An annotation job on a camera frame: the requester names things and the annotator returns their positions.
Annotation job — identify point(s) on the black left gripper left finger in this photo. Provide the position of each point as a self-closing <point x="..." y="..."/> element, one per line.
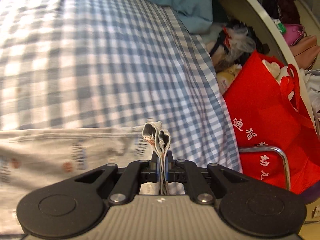
<point x="132" y="177"/>

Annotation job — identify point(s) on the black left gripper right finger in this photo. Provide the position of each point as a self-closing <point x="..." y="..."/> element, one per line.
<point x="189" y="174"/>

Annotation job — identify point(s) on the grey printed pants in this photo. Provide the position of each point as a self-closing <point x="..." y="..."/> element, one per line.
<point x="35" y="158"/>

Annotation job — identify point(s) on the cream yellow plush bag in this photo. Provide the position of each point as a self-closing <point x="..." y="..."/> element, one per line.
<point x="227" y="76"/>

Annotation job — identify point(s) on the red fabric tote bag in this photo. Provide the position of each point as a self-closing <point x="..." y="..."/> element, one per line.
<point x="266" y="109"/>

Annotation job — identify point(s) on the blue white checkered bedsheet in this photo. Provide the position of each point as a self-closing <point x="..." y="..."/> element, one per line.
<point x="112" y="63"/>

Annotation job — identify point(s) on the black white plush toy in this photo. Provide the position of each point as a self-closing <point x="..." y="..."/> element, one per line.
<point x="229" y="43"/>

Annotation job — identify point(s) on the pink handbag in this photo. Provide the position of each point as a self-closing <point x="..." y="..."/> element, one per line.
<point x="293" y="34"/>

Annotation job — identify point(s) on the chrome metal chair frame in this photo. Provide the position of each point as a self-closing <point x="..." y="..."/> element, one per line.
<point x="268" y="164"/>

